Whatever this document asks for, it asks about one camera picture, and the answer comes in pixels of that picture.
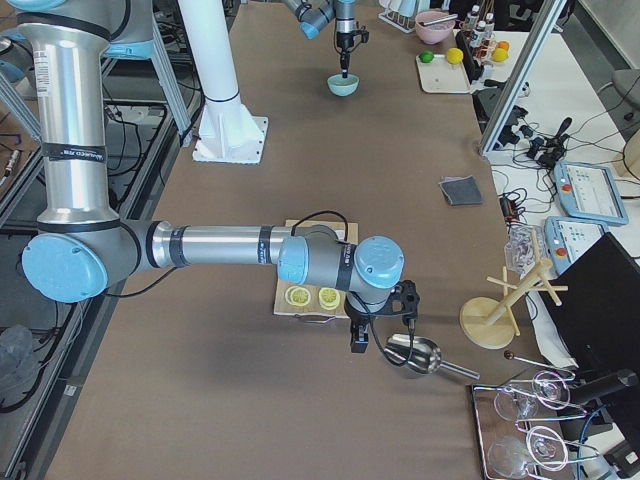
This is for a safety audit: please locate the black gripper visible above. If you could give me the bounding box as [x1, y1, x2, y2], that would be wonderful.
[334, 30, 369, 78]
[344, 289, 395, 354]

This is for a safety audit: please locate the mint green bowl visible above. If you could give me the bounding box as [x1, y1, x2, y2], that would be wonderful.
[327, 74, 360, 97]

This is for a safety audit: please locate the pink bowl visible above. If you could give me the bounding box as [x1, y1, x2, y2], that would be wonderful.
[415, 10, 457, 45]

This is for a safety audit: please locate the lemon slice lower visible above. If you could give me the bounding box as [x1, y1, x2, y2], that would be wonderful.
[318, 287, 341, 310]

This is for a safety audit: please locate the lemon slice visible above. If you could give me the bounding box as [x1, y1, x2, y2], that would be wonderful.
[284, 286, 311, 307]
[318, 287, 341, 310]

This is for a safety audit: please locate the steel scoop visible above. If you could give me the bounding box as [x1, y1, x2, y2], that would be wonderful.
[384, 333, 480, 380]

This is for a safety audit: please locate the lemon slice upper front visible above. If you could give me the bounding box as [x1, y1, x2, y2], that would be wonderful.
[284, 286, 311, 307]

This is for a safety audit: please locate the green lime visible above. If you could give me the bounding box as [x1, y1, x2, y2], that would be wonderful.
[419, 50, 434, 63]

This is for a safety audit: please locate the bamboo cutting board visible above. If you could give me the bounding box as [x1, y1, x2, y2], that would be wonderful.
[273, 218, 359, 323]

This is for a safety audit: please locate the cream rabbit tray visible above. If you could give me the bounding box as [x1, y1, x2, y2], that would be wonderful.
[415, 54, 471, 94]

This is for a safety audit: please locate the yellow lemon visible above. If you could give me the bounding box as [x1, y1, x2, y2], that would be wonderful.
[445, 48, 464, 65]

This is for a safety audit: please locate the wooden cup tree stand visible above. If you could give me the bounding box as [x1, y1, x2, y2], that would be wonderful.
[459, 227, 569, 349]

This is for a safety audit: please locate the grey folded cloth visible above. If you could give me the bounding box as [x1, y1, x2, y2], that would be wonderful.
[439, 176, 484, 206]

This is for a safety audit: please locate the metal glass rack tray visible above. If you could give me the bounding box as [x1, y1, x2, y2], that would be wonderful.
[470, 385, 602, 479]

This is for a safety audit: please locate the lower wine glass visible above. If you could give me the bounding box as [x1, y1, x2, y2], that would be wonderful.
[487, 426, 569, 479]

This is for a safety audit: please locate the wine glass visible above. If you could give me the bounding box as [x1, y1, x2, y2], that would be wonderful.
[494, 370, 570, 421]
[487, 426, 569, 479]

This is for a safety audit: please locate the upper wine glass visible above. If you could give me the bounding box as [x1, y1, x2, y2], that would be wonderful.
[494, 370, 570, 421]

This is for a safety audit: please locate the lower teach pendant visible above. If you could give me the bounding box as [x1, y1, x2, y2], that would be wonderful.
[544, 216, 609, 275]

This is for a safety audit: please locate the teach pendant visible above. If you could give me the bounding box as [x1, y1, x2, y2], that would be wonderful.
[553, 160, 629, 226]
[544, 216, 609, 275]

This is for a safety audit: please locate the black monitor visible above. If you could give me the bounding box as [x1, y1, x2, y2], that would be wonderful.
[545, 233, 639, 372]

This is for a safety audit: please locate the upper teach pendant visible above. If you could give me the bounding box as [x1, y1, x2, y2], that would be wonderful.
[553, 160, 629, 226]

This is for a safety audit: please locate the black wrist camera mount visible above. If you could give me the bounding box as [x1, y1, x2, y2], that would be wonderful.
[388, 280, 420, 321]

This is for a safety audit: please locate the aluminium frame post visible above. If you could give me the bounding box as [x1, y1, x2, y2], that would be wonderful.
[478, 0, 566, 156]

